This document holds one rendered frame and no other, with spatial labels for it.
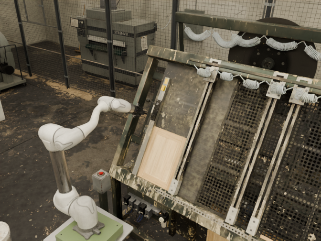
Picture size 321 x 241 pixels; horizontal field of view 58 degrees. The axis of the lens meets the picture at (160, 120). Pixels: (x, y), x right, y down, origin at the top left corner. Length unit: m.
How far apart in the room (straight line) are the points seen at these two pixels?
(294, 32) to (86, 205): 2.13
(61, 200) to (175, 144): 1.03
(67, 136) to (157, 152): 0.97
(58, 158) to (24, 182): 2.24
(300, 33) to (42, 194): 3.40
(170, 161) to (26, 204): 2.10
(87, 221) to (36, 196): 1.88
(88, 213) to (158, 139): 0.90
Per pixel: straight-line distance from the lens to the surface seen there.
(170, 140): 2.61
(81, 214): 2.28
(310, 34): 2.70
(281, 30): 2.75
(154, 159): 2.68
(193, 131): 2.46
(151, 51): 2.82
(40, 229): 3.71
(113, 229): 2.41
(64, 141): 1.97
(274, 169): 2.28
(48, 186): 4.23
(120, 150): 2.85
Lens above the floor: 2.64
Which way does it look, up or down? 29 degrees down
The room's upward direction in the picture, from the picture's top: 1 degrees clockwise
